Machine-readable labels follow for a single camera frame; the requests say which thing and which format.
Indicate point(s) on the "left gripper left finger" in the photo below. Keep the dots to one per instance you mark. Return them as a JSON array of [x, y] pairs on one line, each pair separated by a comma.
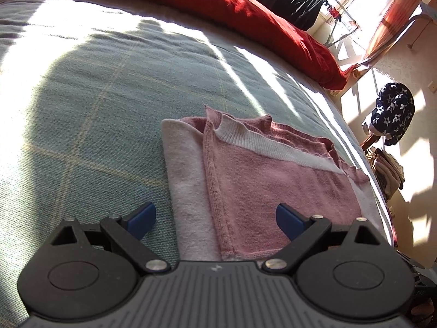
[[125, 234]]

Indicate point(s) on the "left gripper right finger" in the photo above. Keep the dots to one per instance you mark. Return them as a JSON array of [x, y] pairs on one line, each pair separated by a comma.
[[306, 235]]

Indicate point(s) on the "pink and white sweater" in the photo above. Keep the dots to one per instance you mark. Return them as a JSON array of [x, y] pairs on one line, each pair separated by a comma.
[[227, 176]]

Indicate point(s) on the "stack of folded clothes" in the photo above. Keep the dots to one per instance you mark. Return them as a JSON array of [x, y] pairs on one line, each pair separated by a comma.
[[388, 172]]

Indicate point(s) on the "metal clothes rack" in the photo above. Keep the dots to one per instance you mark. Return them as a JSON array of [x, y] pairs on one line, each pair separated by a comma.
[[337, 27]]

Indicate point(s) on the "wooden chair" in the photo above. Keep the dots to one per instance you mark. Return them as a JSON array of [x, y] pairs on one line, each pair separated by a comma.
[[369, 141]]

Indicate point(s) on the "green plaid bed blanket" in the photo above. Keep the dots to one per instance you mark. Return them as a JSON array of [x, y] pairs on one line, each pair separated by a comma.
[[85, 85]]

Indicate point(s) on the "navy star-pattern garment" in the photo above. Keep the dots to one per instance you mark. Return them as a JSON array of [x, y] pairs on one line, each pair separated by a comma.
[[393, 113]]

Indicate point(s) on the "red duvet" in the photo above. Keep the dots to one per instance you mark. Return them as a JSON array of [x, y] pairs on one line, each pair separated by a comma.
[[259, 24]]

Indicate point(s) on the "black hanging jacket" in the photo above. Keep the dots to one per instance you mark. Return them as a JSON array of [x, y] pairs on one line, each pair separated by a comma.
[[302, 14]]

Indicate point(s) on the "orange right curtain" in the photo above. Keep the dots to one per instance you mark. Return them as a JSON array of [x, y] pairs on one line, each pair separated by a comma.
[[395, 20]]

